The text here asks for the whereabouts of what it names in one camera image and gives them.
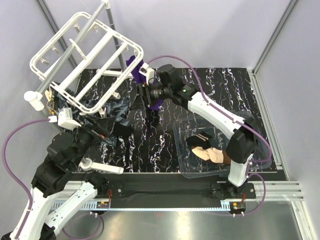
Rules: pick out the black marbled mat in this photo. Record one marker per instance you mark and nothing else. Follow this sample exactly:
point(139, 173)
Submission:
point(151, 147)

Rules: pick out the cream sock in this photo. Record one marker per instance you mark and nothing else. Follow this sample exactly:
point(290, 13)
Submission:
point(211, 154)

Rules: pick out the white plastic clip hanger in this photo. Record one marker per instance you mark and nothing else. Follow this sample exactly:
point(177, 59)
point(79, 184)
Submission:
point(47, 77)

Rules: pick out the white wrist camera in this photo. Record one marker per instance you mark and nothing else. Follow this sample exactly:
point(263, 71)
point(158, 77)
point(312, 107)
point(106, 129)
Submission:
point(148, 73)
point(65, 119)

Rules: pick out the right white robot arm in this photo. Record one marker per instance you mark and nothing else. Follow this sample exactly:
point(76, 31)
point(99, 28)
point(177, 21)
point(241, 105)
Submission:
point(242, 134)

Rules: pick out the purple sock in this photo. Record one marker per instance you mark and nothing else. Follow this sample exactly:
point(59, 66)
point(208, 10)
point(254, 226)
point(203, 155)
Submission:
point(139, 78)

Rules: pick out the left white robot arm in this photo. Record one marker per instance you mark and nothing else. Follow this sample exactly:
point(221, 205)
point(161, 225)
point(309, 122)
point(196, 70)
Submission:
point(64, 155)

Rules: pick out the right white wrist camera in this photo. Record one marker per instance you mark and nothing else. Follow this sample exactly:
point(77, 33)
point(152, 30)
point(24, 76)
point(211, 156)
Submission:
point(148, 73)

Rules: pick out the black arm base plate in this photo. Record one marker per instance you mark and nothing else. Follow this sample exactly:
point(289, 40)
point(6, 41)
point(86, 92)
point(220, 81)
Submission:
point(151, 191)

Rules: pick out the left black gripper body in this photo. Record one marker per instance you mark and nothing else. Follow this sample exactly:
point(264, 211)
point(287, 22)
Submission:
point(98, 133)

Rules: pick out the clear plastic bin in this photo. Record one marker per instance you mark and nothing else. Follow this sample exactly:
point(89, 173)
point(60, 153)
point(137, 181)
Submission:
point(191, 166)

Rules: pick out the brown striped sock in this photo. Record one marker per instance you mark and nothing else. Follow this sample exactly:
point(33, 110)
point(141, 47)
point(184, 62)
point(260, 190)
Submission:
point(226, 159)

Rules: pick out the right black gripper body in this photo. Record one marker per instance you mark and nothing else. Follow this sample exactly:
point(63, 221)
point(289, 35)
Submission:
point(158, 92)

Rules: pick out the dark leaf patterned cloth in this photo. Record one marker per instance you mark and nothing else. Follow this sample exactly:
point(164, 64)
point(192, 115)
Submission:
point(116, 108)

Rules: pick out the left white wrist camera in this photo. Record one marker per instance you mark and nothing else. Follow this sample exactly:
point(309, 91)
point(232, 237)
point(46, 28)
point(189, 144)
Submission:
point(65, 119)

